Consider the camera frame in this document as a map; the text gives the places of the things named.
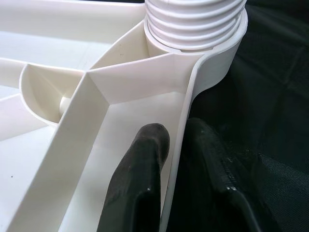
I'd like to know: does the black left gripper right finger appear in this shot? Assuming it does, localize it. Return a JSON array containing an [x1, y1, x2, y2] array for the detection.
[[169, 117, 268, 232]]

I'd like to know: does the black tablecloth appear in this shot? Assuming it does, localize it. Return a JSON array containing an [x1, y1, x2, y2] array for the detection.
[[166, 0, 309, 232]]

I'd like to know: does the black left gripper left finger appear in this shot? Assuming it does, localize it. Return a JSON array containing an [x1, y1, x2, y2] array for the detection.
[[101, 122, 171, 232]]

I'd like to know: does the white plastic table leg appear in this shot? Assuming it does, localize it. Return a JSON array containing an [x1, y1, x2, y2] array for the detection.
[[143, 0, 247, 53]]

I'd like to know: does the white plastic table top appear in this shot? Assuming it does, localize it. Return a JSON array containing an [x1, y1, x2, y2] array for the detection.
[[0, 0, 249, 232]]

